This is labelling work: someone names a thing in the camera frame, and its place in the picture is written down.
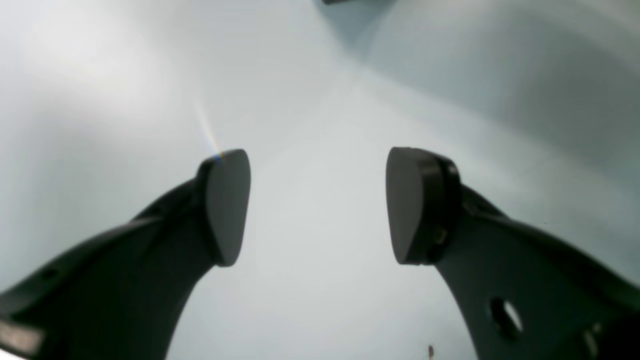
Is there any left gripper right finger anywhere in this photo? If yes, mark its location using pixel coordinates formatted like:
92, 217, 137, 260
385, 146, 640, 360

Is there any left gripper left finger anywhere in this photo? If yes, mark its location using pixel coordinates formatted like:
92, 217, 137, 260
1, 149, 252, 360

